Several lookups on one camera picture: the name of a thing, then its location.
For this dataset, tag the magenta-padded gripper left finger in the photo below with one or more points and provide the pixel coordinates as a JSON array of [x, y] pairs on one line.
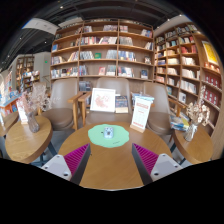
[[76, 160]]

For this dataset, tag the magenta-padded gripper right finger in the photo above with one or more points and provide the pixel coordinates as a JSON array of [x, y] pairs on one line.
[[146, 160]]

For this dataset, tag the transparent computer mouse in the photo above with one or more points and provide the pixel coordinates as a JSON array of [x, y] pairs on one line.
[[108, 132]]

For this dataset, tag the green round mouse pad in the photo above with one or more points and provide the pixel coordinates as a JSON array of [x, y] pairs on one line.
[[96, 136]]

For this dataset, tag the white standing sign, wooden base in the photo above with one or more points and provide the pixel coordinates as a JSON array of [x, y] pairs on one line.
[[141, 113]]

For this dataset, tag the stack of books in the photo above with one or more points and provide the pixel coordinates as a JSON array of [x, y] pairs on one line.
[[179, 122]]

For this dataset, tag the round wooden side table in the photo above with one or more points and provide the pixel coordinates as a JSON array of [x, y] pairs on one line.
[[196, 148], [8, 121], [28, 141]]

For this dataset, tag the glass vase with dried flowers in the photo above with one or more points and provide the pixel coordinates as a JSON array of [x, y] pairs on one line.
[[190, 131]]

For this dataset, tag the glass vase with pink flowers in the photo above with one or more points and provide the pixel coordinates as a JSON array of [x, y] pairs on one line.
[[32, 125]]

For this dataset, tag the dark cover book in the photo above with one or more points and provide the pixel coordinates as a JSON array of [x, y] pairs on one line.
[[121, 104]]

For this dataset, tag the light blue book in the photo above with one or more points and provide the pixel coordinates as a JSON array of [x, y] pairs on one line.
[[143, 95]]

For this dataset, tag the white framed picture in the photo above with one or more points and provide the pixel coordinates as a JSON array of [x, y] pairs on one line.
[[102, 100]]

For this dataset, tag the small white table sign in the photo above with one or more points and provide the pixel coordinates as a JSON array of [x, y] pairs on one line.
[[22, 111]]

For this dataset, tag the orange book display stand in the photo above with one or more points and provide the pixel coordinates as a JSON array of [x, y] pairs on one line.
[[10, 103]]

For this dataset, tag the distant wooden bookshelf unit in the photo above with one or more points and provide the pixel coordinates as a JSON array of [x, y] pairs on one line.
[[25, 71]]

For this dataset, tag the curved wooden bookshelf unit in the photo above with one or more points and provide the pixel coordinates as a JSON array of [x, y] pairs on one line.
[[186, 63]]

